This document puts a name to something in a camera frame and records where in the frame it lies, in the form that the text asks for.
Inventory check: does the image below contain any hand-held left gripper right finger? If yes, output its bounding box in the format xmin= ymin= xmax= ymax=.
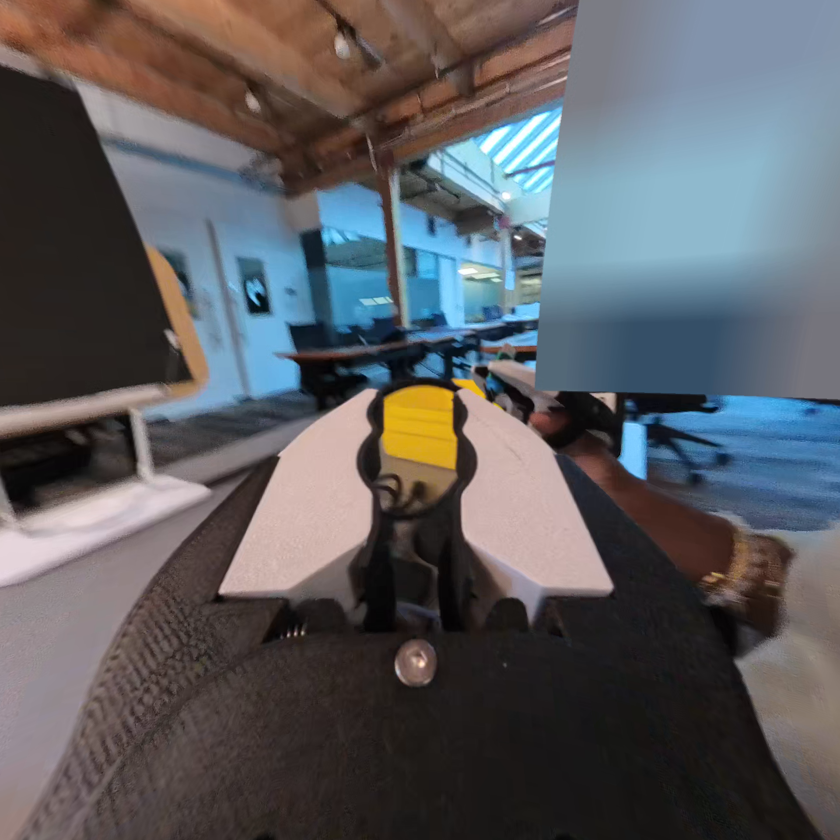
xmin=438 ymin=387 xmax=616 ymax=632

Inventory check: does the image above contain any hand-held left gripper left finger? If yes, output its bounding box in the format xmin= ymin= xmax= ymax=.
xmin=218 ymin=387 xmax=398 ymax=631

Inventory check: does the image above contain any person's right hand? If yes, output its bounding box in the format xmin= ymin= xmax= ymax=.
xmin=528 ymin=402 xmax=742 ymax=585

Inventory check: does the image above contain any black office chair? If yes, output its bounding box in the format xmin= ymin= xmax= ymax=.
xmin=623 ymin=394 xmax=733 ymax=488
xmin=287 ymin=320 xmax=343 ymax=359

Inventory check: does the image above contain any yellow plastic bin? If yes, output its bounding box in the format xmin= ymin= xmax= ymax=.
xmin=381 ymin=377 xmax=488 ymax=471

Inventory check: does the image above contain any brown wooden table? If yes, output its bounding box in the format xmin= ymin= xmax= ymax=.
xmin=276 ymin=327 xmax=480 ymax=412

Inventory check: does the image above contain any tan-framed black board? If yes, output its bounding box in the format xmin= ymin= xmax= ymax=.
xmin=143 ymin=244 xmax=211 ymax=403

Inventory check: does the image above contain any gold wristwatch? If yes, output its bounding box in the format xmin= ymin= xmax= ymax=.
xmin=697 ymin=524 xmax=796 ymax=636

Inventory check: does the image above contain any black phone icon sign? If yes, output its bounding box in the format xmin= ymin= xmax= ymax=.
xmin=157 ymin=248 xmax=198 ymax=320
xmin=236 ymin=256 xmax=274 ymax=317

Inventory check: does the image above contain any brown support column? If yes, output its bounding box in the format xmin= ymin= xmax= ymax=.
xmin=375 ymin=151 xmax=412 ymax=329

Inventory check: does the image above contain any black monitor on white stand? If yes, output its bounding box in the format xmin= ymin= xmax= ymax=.
xmin=0 ymin=66 xmax=212 ymax=587

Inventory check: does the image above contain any coiled black cable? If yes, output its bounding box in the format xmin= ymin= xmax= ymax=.
xmin=371 ymin=472 xmax=431 ymax=516

